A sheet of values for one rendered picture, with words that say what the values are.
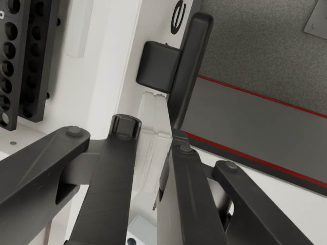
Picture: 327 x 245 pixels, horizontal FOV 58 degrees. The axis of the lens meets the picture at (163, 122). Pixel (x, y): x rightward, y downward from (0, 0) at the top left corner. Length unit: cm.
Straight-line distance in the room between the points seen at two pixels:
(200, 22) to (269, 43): 91
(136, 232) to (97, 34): 24
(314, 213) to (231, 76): 78
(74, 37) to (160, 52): 12
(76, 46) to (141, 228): 23
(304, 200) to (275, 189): 3
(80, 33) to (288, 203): 28
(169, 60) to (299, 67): 93
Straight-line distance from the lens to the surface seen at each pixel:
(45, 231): 55
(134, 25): 17
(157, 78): 18
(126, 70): 17
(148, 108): 15
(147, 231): 40
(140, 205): 40
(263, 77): 109
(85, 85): 29
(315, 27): 107
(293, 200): 37
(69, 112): 31
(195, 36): 17
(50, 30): 27
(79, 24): 28
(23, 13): 25
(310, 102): 111
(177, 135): 15
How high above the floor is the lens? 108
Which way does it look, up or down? 68 degrees down
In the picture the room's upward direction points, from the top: 128 degrees counter-clockwise
